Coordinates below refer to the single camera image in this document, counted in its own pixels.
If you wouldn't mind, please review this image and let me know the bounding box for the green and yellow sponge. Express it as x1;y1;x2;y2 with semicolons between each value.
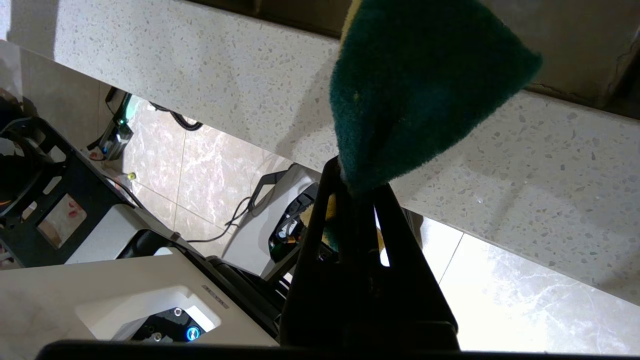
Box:
300;0;543;253

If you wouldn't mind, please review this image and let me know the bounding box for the white counter cabinet front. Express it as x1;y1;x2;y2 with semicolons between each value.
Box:
0;40;126;151

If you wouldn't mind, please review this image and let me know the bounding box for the black floor power cable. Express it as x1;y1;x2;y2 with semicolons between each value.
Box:
147;102;205;132

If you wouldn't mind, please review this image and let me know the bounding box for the stainless steel sink basin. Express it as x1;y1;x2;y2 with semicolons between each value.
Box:
190;0;640;121

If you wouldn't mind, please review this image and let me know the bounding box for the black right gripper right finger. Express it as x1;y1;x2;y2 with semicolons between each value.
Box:
357;185;458;348

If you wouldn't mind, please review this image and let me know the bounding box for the black metal frame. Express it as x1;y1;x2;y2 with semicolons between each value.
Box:
0;117;133;268

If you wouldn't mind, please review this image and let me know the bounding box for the thin black floor cable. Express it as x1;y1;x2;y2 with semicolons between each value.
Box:
187;197;253;244

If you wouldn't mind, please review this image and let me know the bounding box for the black device with green light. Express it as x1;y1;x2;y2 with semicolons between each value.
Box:
87;87;135;162

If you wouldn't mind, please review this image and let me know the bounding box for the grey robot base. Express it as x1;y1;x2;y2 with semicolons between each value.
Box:
0;162;326;347

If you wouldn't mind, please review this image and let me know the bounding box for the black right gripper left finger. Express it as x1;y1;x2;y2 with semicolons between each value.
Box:
280;156;368;348

